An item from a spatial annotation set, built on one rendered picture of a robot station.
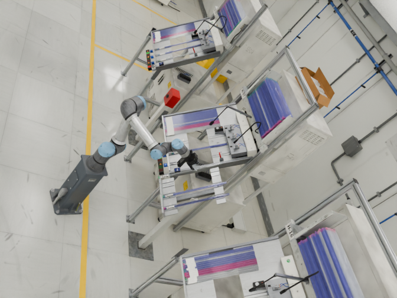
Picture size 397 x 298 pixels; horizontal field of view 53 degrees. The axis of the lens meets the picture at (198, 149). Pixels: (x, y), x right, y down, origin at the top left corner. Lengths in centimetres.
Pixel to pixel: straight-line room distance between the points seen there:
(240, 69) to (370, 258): 266
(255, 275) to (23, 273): 163
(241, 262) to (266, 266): 17
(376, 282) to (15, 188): 269
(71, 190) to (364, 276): 220
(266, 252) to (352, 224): 61
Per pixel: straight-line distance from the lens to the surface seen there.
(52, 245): 339
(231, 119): 371
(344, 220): 276
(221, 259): 290
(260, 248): 294
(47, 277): 327
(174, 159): 346
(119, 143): 313
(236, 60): 451
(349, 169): 457
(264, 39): 445
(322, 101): 359
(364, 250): 271
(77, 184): 330
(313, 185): 480
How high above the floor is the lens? 280
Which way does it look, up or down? 33 degrees down
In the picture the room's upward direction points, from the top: 45 degrees clockwise
